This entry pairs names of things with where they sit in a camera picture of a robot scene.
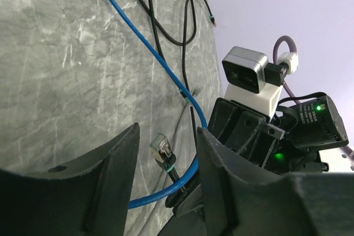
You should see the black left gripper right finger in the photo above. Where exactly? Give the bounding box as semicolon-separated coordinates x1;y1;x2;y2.
197;128;353;235

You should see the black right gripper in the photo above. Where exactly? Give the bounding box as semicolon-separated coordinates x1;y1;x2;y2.
208;92;348;176

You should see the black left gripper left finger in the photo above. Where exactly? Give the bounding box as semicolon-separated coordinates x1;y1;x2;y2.
1;124;140;235

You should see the blue ethernet cable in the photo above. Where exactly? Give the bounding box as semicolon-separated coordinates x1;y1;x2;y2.
84;0;208;211

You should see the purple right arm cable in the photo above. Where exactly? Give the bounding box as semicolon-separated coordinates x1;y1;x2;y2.
272;35;354;162

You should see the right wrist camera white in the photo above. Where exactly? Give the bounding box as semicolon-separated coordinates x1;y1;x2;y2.
222;45;299;118

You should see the thin grey cable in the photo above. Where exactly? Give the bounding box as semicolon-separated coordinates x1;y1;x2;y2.
143;88;202;236

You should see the black cable with gold plug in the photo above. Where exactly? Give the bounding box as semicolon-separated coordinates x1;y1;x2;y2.
149;133;186;192

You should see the long black ethernet cable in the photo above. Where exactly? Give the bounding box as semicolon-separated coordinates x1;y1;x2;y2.
115;0;216;126

